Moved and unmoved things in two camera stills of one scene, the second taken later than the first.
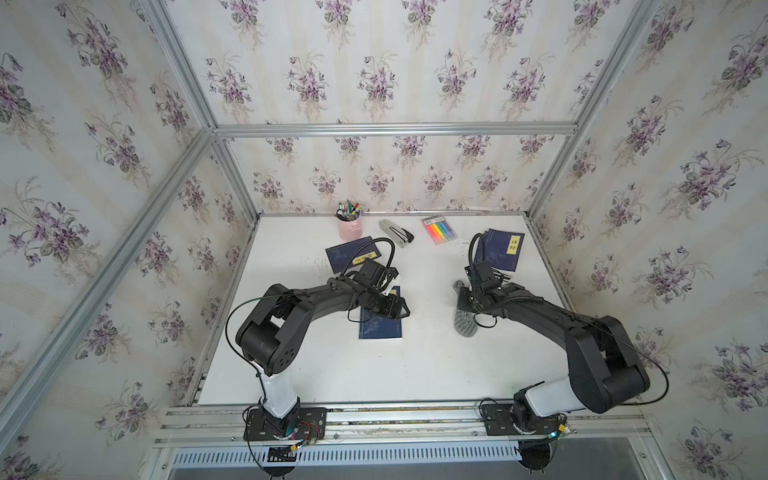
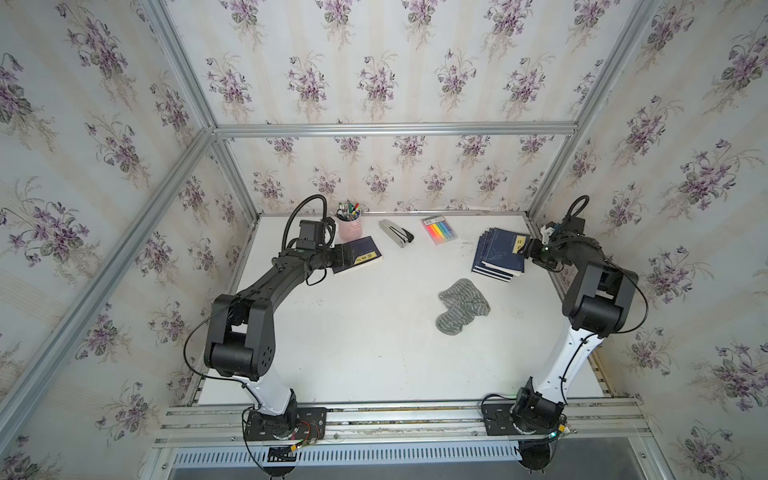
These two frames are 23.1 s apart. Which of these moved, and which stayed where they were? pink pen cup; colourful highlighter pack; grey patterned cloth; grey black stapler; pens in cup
Moved: grey patterned cloth
Stayed: pens in cup; pink pen cup; grey black stapler; colourful highlighter pack
